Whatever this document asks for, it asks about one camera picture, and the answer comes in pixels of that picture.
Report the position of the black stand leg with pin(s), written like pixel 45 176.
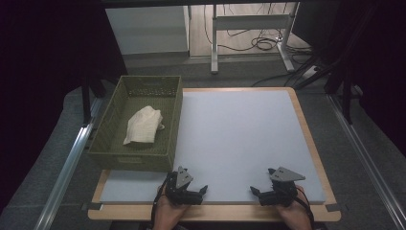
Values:
pixel 347 99
pixel 86 102

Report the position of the aluminium rail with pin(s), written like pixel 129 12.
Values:
pixel 367 159
pixel 68 163

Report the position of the person's left hand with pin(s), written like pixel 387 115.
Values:
pixel 167 217

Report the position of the white power strip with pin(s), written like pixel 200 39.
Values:
pixel 309 73

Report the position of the white cabinet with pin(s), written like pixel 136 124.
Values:
pixel 146 30

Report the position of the green woven plastic basket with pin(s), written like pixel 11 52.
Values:
pixel 127 153

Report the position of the cream printed cloth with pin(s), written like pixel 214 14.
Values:
pixel 143 126

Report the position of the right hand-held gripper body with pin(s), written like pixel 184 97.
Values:
pixel 284 193

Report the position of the person's right hand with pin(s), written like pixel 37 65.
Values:
pixel 297 217

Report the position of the white desk frame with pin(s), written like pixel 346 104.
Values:
pixel 249 22

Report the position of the black tape piece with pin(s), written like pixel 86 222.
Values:
pixel 333 207
pixel 93 206

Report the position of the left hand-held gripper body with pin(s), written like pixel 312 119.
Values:
pixel 178 195

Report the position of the light wooden table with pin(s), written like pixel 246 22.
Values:
pixel 223 215

